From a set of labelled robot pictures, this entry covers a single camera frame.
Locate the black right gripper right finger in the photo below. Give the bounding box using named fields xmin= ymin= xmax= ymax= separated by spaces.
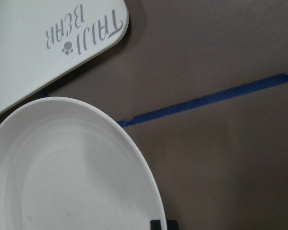
xmin=166 ymin=219 xmax=178 ymax=230

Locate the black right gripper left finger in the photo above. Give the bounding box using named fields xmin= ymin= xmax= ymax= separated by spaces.
xmin=150 ymin=220 xmax=161 ymax=230

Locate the white round plate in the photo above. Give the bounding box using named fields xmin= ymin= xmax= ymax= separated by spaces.
xmin=0 ymin=97 xmax=167 ymax=230

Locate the white bear print tray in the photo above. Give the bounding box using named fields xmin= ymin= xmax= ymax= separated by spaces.
xmin=0 ymin=0 xmax=129 ymax=115

